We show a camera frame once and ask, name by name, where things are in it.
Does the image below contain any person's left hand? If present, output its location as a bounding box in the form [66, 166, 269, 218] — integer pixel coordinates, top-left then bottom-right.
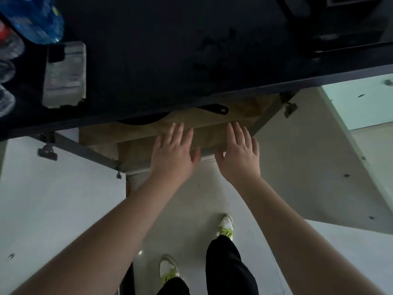
[149, 122, 202, 185]

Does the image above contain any person's right hand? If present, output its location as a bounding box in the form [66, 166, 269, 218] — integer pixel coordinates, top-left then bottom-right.
[215, 121, 262, 185]

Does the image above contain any pale green cabinet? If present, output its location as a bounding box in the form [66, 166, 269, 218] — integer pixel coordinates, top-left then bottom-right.
[0, 86, 393, 295]

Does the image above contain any black wok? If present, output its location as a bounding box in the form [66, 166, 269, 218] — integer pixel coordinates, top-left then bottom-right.
[116, 102, 229, 126]

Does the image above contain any black glass stove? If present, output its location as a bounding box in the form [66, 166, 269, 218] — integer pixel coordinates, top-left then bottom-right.
[275, 0, 393, 57]

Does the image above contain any person's left forearm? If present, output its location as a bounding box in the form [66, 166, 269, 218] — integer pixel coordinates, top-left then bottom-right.
[11, 174, 185, 295]

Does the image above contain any person's right forearm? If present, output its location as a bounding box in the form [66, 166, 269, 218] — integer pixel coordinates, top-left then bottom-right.
[235, 176, 388, 295]

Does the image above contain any person's right white shoe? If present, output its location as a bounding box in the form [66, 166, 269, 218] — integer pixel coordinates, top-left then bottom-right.
[217, 213, 235, 242]

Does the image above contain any person's white shoe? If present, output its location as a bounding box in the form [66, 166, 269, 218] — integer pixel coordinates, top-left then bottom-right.
[217, 213, 235, 242]
[159, 254, 181, 284]

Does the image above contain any person's black clothing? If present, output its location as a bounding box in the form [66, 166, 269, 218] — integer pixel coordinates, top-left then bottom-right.
[156, 235, 260, 295]

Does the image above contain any person's left white shoe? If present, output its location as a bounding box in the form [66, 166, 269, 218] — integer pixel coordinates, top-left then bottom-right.
[159, 254, 181, 284]

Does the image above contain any silver smartphone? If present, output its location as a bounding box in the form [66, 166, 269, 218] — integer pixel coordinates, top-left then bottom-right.
[42, 41, 87, 109]

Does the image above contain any blue label water bottle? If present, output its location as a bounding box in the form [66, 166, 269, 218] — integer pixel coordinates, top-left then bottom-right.
[0, 0, 65, 45]

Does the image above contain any red cap water bottle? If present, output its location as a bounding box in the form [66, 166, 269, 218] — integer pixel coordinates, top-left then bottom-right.
[0, 20, 26, 60]

